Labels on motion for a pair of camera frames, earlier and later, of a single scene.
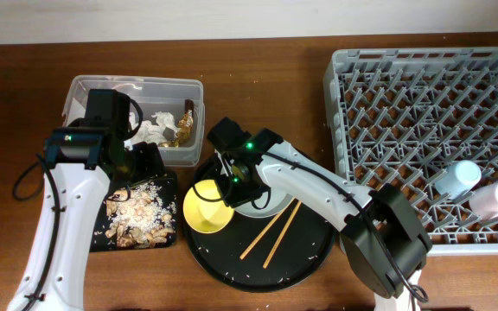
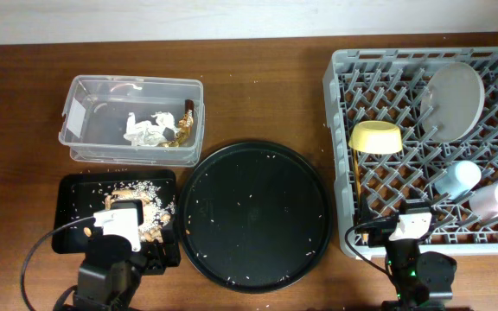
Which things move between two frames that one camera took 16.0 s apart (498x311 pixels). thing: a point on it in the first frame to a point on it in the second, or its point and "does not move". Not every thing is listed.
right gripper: [233, 197] to [380, 228]
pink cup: [491, 201] does not move
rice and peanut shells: [139, 216] does not move
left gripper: [150, 161] to [170, 248]
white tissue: [151, 132] does not move
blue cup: [458, 179] does not move
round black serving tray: [260, 254] does not move
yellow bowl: [203, 216] to [376, 137]
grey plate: [282, 193] to [452, 102]
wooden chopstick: [268, 229] to [357, 175]
